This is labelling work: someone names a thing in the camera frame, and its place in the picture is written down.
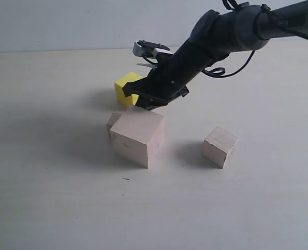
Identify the small wooden cube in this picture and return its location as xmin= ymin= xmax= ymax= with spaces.
xmin=106 ymin=112 xmax=122 ymax=137

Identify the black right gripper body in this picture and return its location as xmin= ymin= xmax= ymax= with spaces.
xmin=144 ymin=39 xmax=228 ymax=103

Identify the large wooden cube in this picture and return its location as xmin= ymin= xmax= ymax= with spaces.
xmin=110 ymin=106 xmax=165 ymax=169

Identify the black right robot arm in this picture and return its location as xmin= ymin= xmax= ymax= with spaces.
xmin=122 ymin=1 xmax=308 ymax=110

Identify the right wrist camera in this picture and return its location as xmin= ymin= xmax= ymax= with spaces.
xmin=133 ymin=40 xmax=173 ymax=63

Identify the yellow foam cube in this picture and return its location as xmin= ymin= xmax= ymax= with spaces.
xmin=114 ymin=72 xmax=143 ymax=107

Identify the medium wooden cube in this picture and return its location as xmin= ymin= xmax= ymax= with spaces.
xmin=202 ymin=127 xmax=238 ymax=169

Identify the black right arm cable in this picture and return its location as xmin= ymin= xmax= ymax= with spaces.
xmin=204 ymin=49 xmax=256 ymax=78

